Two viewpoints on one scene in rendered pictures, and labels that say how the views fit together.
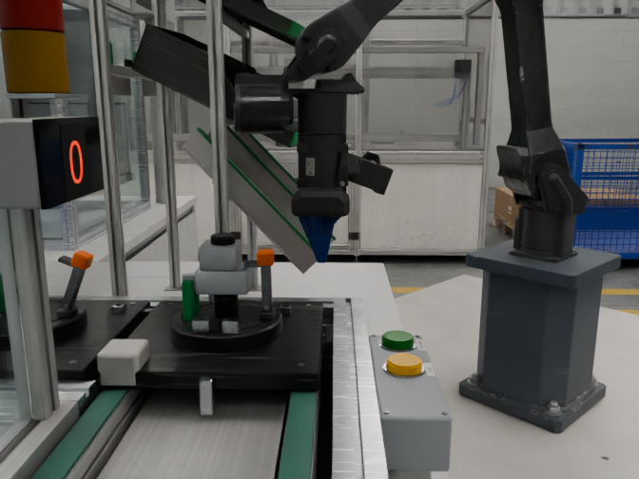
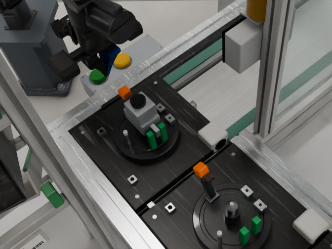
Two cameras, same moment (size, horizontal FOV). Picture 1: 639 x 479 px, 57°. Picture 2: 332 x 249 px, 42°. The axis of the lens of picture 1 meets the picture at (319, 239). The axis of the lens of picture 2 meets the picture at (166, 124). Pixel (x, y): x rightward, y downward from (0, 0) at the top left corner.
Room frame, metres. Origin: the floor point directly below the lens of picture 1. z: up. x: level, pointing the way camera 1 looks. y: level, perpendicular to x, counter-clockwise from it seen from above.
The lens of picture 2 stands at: (0.94, 0.58, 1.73)
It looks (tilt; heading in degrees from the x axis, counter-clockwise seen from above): 55 degrees down; 239
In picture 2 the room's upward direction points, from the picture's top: 11 degrees counter-clockwise
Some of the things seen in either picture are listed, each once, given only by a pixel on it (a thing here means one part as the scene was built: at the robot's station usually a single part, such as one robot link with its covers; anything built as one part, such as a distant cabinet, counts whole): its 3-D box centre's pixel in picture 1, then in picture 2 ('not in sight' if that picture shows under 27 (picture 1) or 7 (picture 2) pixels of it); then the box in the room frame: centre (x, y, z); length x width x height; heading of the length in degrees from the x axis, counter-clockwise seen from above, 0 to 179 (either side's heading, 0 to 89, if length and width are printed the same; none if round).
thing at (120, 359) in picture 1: (124, 362); (213, 137); (0.62, 0.22, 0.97); 0.05 x 0.05 x 0.04; 89
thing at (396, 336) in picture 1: (397, 343); (98, 77); (0.69, -0.10, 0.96); 0.04 x 0.04 x 0.02
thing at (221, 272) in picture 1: (215, 262); (143, 113); (0.71, 0.13, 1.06); 0.08 x 0.04 x 0.07; 89
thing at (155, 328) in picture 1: (227, 337); (147, 137); (0.71, 0.12, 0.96); 0.24 x 0.24 x 0.02; 89
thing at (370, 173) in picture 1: (363, 167); (74, 23); (0.72, -0.05, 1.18); 0.07 x 0.07 x 0.06; 0
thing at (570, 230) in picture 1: (543, 231); (15, 11); (0.76, -0.29, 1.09); 0.07 x 0.07 x 0.06; 44
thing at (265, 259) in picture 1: (260, 279); (129, 103); (0.71, 0.07, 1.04); 0.04 x 0.02 x 0.08; 89
